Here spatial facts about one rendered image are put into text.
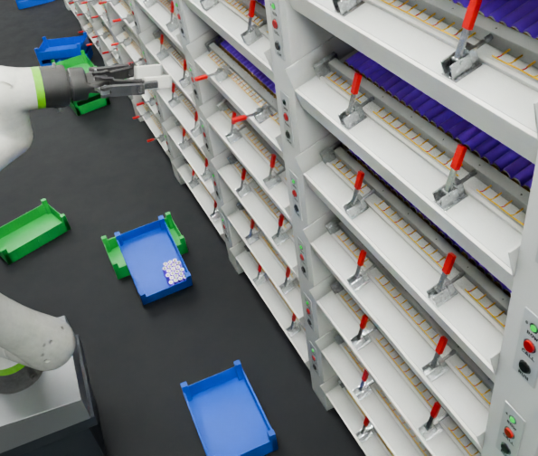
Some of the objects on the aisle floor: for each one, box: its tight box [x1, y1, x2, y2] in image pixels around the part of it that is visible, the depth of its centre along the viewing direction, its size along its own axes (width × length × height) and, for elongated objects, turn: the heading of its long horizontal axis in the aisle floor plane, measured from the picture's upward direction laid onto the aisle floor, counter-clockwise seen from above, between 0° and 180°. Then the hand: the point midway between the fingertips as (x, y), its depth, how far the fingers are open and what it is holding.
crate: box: [114, 215, 193, 305], centre depth 242 cm, size 30×20×8 cm
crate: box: [180, 360, 278, 456], centre depth 190 cm, size 30×20×8 cm
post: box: [265, 0, 336, 411], centre depth 141 cm, size 20×9×175 cm, turn 123°
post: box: [481, 0, 538, 456], centre depth 91 cm, size 20×9×175 cm, turn 123°
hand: (155, 76), depth 150 cm, fingers open, 7 cm apart
